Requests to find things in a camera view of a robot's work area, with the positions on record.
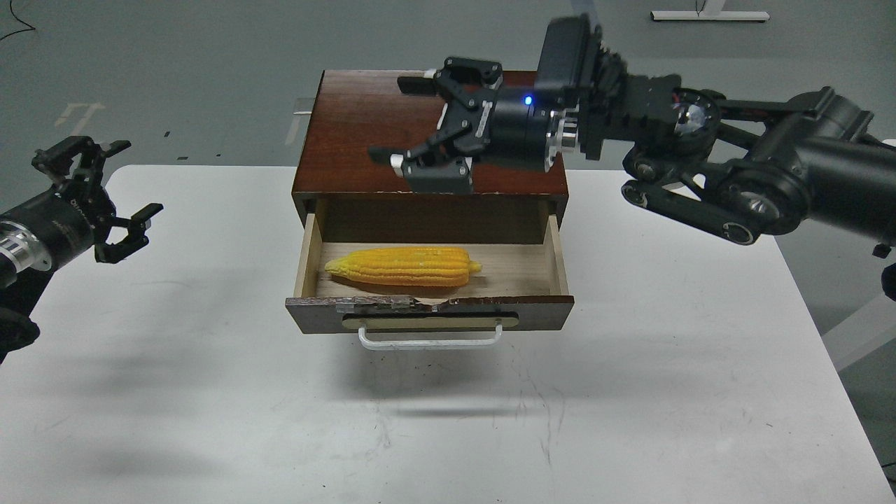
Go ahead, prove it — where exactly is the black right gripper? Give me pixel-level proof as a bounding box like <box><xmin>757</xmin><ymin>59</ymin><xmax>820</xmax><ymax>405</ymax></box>
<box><xmin>1</xmin><ymin>136</ymin><xmax>164</xmax><ymax>274</ymax></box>

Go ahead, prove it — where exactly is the black cable on floor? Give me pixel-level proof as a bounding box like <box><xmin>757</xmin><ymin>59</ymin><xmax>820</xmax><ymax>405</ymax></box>
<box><xmin>0</xmin><ymin>0</ymin><xmax>37</xmax><ymax>43</ymax></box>

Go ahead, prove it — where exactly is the yellow corn cob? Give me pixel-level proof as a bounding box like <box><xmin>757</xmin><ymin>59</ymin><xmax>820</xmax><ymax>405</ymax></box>
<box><xmin>324</xmin><ymin>246</ymin><xmax>482</xmax><ymax>288</ymax></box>

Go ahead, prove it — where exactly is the dark wooden drawer cabinet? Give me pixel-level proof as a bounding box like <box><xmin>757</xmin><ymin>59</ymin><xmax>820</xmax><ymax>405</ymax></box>
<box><xmin>291</xmin><ymin>69</ymin><xmax>569</xmax><ymax>244</ymax></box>

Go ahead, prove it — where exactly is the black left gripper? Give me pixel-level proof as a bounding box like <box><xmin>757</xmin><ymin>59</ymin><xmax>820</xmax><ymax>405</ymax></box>
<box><xmin>367</xmin><ymin>57</ymin><xmax>566</xmax><ymax>195</ymax></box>

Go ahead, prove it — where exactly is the wooden drawer with white handle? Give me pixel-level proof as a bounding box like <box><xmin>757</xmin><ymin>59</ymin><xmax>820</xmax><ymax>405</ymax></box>
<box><xmin>285</xmin><ymin>211</ymin><xmax>574</xmax><ymax>334</ymax></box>

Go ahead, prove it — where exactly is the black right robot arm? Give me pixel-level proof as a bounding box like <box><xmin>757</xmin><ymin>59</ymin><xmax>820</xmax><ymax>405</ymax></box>
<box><xmin>293</xmin><ymin>14</ymin><xmax>894</xmax><ymax>258</ymax></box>

